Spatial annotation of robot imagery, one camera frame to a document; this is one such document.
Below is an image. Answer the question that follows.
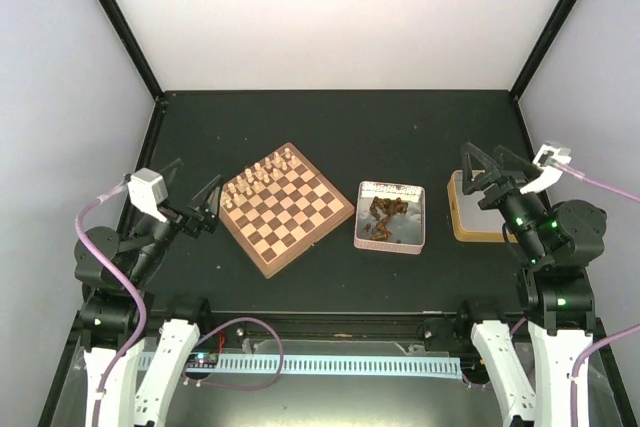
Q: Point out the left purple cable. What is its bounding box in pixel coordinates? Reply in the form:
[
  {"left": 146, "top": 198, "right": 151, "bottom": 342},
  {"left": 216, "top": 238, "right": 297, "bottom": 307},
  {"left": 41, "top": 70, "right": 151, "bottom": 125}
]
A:
[{"left": 74, "top": 181, "right": 149, "bottom": 427}]

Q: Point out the black frame post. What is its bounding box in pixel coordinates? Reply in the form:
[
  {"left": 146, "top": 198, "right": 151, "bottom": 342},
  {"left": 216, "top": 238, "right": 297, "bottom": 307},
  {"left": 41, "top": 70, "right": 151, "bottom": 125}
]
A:
[
  {"left": 510, "top": 0, "right": 578, "bottom": 101},
  {"left": 98, "top": 0, "right": 164, "bottom": 102}
]

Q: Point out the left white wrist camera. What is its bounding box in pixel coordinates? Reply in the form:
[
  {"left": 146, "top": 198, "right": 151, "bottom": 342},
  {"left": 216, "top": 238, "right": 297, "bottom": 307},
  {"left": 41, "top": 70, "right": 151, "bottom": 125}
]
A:
[{"left": 127, "top": 168, "right": 169, "bottom": 222}]

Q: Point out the light blue cable duct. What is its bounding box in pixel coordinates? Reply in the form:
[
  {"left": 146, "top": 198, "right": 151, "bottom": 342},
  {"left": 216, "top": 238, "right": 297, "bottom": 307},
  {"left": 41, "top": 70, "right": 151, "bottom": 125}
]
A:
[{"left": 134, "top": 350, "right": 462, "bottom": 381}]

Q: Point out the wooden chess board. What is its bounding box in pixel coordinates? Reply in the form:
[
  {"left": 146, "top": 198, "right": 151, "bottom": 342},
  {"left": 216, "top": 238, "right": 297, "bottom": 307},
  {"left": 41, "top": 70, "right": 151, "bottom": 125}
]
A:
[{"left": 220, "top": 142, "right": 355, "bottom": 279}]

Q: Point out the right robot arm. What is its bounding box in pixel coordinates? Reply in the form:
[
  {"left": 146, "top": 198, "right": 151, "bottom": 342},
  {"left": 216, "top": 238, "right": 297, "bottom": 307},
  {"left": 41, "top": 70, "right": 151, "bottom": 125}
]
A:
[{"left": 454, "top": 142, "right": 639, "bottom": 426}]

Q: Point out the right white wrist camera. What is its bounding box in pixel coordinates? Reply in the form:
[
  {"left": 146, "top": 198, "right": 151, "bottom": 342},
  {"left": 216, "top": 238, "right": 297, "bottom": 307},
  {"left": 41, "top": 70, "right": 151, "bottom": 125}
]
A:
[{"left": 520, "top": 142, "right": 572, "bottom": 195}]

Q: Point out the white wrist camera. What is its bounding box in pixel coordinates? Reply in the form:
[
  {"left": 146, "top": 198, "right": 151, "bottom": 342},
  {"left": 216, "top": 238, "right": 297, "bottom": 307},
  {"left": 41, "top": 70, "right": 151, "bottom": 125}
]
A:
[
  {"left": 127, "top": 168, "right": 169, "bottom": 222},
  {"left": 520, "top": 142, "right": 572, "bottom": 195}
]

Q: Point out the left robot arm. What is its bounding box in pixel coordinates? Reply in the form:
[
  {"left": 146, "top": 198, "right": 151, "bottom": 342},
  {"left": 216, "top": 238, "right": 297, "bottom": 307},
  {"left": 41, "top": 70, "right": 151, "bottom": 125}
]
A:
[{"left": 74, "top": 160, "right": 223, "bottom": 426}]

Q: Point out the black frame post left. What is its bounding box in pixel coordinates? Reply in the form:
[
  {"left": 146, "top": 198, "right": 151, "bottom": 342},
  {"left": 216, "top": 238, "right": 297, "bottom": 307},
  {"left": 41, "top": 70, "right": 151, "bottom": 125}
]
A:
[{"left": 98, "top": 0, "right": 164, "bottom": 102}]

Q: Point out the pile of dark chess pieces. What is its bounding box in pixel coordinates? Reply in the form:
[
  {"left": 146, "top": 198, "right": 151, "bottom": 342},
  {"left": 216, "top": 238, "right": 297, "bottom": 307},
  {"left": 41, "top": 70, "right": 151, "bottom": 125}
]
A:
[{"left": 364, "top": 196, "right": 408, "bottom": 241}]

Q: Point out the black frame post right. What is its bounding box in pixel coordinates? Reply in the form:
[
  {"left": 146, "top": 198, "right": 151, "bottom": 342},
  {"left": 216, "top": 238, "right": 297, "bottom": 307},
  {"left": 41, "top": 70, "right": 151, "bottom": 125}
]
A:
[{"left": 510, "top": 0, "right": 578, "bottom": 101}]

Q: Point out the gold metal tin lid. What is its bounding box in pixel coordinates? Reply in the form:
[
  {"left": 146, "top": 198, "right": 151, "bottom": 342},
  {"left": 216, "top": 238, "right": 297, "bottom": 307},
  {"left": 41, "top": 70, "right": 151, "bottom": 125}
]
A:
[{"left": 447, "top": 170, "right": 504, "bottom": 243}]

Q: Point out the pink metal tin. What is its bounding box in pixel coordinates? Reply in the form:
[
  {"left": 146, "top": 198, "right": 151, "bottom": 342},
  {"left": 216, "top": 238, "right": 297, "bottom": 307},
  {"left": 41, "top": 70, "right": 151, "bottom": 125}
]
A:
[{"left": 354, "top": 180, "right": 426, "bottom": 255}]

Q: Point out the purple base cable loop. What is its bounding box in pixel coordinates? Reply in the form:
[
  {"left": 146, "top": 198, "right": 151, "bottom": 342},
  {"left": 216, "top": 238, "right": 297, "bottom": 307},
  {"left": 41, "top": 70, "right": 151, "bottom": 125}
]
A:
[{"left": 182, "top": 316, "right": 284, "bottom": 391}]

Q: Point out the white chess pieces group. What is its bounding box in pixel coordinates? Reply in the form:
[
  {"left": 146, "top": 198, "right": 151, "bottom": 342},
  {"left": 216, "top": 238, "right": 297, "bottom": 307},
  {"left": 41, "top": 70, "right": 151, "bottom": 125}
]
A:
[{"left": 221, "top": 147, "right": 301, "bottom": 211}]

